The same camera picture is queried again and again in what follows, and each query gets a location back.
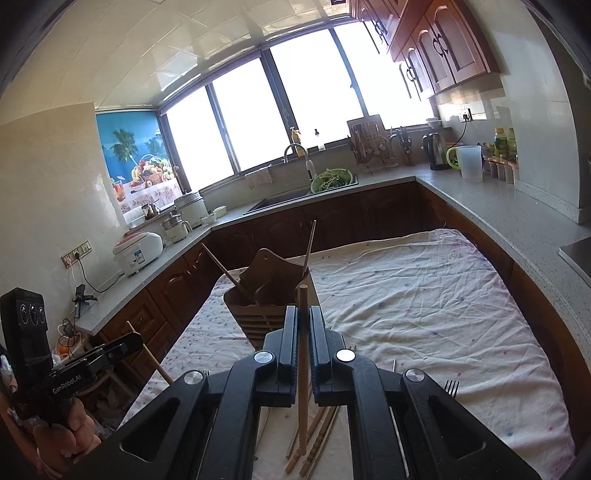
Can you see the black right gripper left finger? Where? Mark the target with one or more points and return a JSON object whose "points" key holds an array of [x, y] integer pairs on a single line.
{"points": [[279, 378]]}

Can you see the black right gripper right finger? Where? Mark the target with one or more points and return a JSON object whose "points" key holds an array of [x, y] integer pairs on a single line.
{"points": [[327, 382]]}

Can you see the wooden utensil holder box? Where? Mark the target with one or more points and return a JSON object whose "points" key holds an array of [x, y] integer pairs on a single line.
{"points": [[270, 284]]}

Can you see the bamboo chopstick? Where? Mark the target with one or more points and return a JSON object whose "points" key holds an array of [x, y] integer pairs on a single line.
{"points": [[302, 368]]}

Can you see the wooden chopstick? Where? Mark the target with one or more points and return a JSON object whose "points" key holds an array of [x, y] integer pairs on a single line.
{"points": [[154, 362], [317, 438]]}

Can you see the kitchen sink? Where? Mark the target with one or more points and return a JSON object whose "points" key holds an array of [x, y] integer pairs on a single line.
{"points": [[304, 192]]}

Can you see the person's left hand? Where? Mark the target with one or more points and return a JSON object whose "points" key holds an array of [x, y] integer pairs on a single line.
{"points": [[59, 448]]}

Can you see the wooden chopstick pair piece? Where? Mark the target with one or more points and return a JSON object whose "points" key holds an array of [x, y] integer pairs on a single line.
{"points": [[226, 276]]}

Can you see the silver fork right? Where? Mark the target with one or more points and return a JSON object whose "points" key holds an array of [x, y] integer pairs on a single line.
{"points": [[452, 387]]}

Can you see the white floral tablecloth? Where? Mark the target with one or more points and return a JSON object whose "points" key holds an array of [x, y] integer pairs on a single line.
{"points": [[430, 301]]}

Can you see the white rice cooker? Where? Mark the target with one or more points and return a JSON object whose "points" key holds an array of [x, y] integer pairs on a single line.
{"points": [[134, 252]]}

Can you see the dark lower cabinets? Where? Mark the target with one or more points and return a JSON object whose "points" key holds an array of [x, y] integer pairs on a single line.
{"points": [[161, 308]]}

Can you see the white electric pot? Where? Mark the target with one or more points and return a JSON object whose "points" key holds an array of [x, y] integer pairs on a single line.
{"points": [[192, 208]]}

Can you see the green vegetable colander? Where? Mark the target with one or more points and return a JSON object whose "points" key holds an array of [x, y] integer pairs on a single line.
{"points": [[331, 179]]}

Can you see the dish drying rack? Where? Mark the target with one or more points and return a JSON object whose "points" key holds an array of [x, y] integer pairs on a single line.
{"points": [[369, 141]]}

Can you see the tropical fruit poster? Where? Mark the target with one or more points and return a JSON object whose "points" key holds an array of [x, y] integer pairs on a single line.
{"points": [[137, 160]]}

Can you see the black electric kettle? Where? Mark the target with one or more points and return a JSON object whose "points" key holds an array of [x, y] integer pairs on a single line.
{"points": [[435, 148]]}

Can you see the white plastic pitcher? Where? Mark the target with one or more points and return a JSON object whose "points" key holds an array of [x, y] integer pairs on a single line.
{"points": [[470, 160]]}

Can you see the green drink bottles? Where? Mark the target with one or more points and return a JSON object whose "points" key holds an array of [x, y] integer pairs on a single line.
{"points": [[505, 144]]}

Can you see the wooden upper cabinets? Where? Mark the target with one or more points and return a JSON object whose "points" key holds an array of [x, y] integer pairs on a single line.
{"points": [[440, 42]]}

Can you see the wall power socket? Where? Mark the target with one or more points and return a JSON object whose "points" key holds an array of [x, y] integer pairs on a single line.
{"points": [[70, 258]]}

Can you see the window frame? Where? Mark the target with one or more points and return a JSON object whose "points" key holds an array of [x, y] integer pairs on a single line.
{"points": [[303, 90]]}

